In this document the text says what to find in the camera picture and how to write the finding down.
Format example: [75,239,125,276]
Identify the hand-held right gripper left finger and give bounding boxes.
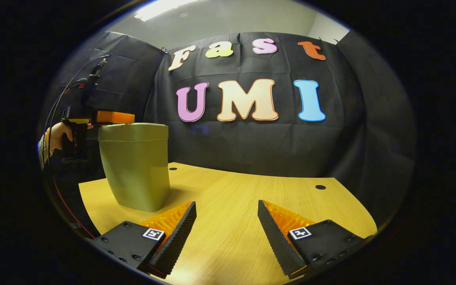
[93,200,197,279]

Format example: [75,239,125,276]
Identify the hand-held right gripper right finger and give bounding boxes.
[257,199,374,279]

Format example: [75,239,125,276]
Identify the green desktop garbage bin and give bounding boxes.
[98,123,171,212]

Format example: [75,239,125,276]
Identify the wooden desktop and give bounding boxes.
[78,161,378,285]

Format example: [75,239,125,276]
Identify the black backdrop cloth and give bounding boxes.
[40,31,416,234]

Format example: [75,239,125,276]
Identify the black cable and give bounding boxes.
[44,55,108,167]

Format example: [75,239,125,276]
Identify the red cable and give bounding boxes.
[52,176,96,238]

